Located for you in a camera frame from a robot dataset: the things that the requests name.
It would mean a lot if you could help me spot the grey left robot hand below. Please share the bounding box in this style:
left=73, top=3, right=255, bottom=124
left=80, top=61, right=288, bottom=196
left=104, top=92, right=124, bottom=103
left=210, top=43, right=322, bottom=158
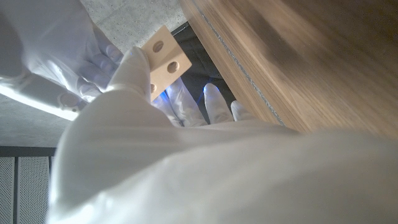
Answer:
left=46, top=45, right=398, bottom=224

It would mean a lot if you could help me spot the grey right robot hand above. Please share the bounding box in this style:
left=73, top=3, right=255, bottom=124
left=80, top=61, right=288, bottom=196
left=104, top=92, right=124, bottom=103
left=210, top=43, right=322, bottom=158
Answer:
left=0, top=0, right=125, bottom=122

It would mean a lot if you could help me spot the wooden block with holes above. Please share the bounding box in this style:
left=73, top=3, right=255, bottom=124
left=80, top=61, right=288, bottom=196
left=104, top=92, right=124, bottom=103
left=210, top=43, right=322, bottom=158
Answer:
left=141, top=24, right=193, bottom=102

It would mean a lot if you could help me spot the large wooden board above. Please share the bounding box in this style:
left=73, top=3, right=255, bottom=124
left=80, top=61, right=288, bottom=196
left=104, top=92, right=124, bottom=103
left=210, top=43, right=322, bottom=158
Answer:
left=198, top=9, right=285, bottom=127

